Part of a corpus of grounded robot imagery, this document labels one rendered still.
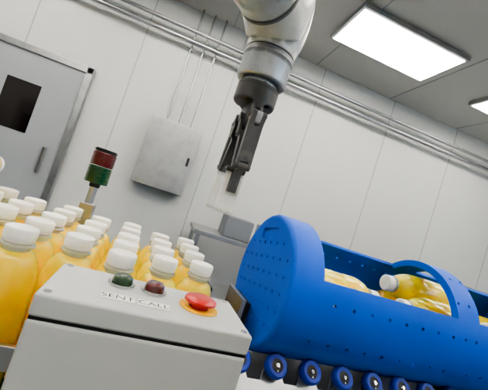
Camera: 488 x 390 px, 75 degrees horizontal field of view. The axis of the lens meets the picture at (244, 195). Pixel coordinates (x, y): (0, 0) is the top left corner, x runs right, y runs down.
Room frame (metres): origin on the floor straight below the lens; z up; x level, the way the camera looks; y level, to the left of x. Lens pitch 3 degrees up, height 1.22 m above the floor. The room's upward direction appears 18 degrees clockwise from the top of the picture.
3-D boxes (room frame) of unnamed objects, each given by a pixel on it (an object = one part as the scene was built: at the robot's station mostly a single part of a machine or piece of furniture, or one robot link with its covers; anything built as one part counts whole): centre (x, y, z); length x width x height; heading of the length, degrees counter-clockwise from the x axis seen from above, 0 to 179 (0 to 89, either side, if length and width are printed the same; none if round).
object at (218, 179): (0.59, 0.05, 1.24); 0.03 x 0.01 x 0.07; 107
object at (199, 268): (0.55, 0.03, 1.10); 0.04 x 0.04 x 0.02
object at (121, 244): (0.52, 0.16, 1.10); 0.04 x 0.04 x 0.02
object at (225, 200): (0.53, 0.03, 1.24); 0.03 x 0.01 x 0.07; 107
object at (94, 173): (0.92, 0.41, 1.18); 0.06 x 0.06 x 0.05
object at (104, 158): (0.92, 0.41, 1.23); 0.06 x 0.06 x 0.04
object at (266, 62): (0.56, 0.03, 1.46); 0.09 x 0.09 x 0.06
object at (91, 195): (0.92, 0.41, 1.18); 0.06 x 0.06 x 0.16
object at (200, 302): (0.36, 0.01, 1.11); 0.04 x 0.04 x 0.01
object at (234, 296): (0.68, -0.06, 0.99); 0.10 x 0.02 x 0.12; 17
